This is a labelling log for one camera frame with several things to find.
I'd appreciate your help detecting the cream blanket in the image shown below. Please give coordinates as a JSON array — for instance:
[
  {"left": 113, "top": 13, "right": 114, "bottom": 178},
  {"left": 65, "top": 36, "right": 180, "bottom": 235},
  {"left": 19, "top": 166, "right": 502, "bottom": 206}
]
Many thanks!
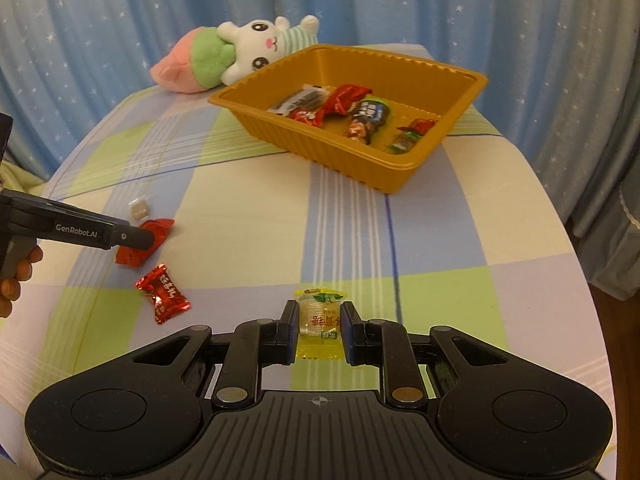
[{"left": 2, "top": 162, "right": 53, "bottom": 197}]

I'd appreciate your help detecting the small red white snack packet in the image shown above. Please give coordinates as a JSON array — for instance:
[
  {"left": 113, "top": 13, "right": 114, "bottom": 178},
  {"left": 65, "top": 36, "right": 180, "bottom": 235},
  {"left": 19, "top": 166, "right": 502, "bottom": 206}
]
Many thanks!
[{"left": 289, "top": 107, "right": 327, "bottom": 128}]

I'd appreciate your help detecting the person's left hand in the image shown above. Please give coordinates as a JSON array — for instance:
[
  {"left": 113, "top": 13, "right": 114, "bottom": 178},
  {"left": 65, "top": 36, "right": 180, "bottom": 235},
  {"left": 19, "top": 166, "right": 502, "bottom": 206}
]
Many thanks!
[{"left": 0, "top": 245, "right": 46, "bottom": 319}]

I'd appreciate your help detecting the white bunny plush toy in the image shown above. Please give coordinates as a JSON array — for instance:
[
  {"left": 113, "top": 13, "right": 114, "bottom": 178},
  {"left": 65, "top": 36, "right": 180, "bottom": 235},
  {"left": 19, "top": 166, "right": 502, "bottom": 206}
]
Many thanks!
[{"left": 150, "top": 14, "right": 321, "bottom": 95}]

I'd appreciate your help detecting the green candy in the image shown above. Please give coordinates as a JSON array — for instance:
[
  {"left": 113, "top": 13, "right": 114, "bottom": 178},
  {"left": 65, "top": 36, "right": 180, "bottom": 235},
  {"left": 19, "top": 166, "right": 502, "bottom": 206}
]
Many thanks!
[{"left": 384, "top": 131, "right": 422, "bottom": 156}]

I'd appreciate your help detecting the dark wrapped chocolate candy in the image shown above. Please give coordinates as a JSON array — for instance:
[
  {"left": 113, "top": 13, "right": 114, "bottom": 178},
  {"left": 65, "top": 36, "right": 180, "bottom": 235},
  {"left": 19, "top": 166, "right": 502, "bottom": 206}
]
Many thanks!
[{"left": 346, "top": 99, "right": 394, "bottom": 144}]

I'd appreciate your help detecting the yellow candy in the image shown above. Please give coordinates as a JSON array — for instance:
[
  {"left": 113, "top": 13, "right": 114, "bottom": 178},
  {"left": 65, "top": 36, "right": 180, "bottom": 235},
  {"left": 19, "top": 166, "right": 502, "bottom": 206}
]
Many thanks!
[{"left": 293, "top": 288, "right": 348, "bottom": 361}]

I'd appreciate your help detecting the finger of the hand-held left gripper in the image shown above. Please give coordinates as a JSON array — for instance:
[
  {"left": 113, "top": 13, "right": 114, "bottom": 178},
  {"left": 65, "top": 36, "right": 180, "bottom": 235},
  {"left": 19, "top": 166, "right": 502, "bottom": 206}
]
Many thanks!
[{"left": 102, "top": 217, "right": 157, "bottom": 252}]

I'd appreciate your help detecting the blue star curtain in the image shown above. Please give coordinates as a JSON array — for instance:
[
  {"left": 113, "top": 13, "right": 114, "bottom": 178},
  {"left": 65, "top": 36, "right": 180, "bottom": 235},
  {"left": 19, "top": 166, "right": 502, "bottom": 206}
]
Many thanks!
[{"left": 0, "top": 0, "right": 640, "bottom": 311}]

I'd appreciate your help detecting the silver black snack packet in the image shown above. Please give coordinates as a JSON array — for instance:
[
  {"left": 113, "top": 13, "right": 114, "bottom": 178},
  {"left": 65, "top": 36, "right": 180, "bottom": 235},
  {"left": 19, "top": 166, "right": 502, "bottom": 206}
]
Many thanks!
[{"left": 266, "top": 86, "right": 332, "bottom": 117}]

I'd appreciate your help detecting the golden plastic tray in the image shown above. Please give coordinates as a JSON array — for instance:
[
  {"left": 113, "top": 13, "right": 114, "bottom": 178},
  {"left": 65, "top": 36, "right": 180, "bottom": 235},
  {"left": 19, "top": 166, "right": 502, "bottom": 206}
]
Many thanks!
[{"left": 207, "top": 44, "right": 489, "bottom": 195}]

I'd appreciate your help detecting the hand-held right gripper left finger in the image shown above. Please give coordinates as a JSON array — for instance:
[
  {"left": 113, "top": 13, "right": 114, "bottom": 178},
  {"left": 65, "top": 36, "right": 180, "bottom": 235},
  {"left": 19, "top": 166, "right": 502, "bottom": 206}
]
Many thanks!
[{"left": 107, "top": 300, "right": 301, "bottom": 408}]

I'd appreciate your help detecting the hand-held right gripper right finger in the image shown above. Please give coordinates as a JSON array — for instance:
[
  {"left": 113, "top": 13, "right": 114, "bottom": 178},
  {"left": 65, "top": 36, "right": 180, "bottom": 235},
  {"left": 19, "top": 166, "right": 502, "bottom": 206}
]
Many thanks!
[{"left": 342, "top": 301, "right": 533, "bottom": 407}]

